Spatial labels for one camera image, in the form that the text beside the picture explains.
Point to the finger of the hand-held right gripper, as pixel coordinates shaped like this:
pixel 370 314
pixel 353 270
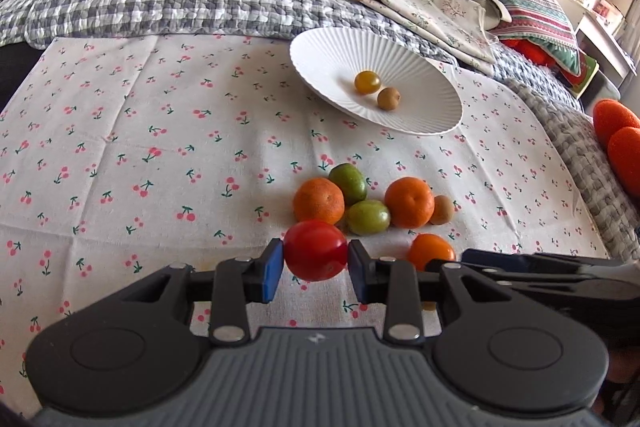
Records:
pixel 500 258
pixel 560 289

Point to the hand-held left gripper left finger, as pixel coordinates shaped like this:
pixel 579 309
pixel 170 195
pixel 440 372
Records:
pixel 270 269

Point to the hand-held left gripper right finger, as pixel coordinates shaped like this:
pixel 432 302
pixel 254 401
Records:
pixel 358 274

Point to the red tomato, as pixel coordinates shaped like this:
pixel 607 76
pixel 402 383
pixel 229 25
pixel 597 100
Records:
pixel 315 252

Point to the green round fruit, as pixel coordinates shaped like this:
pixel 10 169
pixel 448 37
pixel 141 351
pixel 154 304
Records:
pixel 349 183
pixel 369 218

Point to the small orange tomato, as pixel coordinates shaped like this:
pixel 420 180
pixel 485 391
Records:
pixel 430 251

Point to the small brown fruit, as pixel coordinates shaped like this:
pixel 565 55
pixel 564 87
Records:
pixel 388 99
pixel 442 209

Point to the orange mandarin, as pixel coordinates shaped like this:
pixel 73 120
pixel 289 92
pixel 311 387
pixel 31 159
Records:
pixel 409 202
pixel 318 202

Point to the white ribbed plate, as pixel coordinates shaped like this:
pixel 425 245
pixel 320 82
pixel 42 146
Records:
pixel 400 107

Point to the grey woven blanket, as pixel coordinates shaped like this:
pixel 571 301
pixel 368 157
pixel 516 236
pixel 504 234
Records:
pixel 575 167

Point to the orange plush ball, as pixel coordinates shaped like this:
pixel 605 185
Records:
pixel 612 117
pixel 627 162

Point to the cherry print cloth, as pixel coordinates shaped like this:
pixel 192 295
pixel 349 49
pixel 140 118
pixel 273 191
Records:
pixel 150 157

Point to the yellow green tomato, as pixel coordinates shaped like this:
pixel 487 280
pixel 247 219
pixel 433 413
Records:
pixel 367 82

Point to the green and red book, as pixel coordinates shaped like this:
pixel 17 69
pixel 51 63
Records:
pixel 582 74

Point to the orange plush toy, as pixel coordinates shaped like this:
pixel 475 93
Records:
pixel 525 52

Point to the folded floral cloth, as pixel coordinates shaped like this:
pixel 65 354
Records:
pixel 430 22

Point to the striped patterned cushion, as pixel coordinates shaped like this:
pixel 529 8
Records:
pixel 525 7

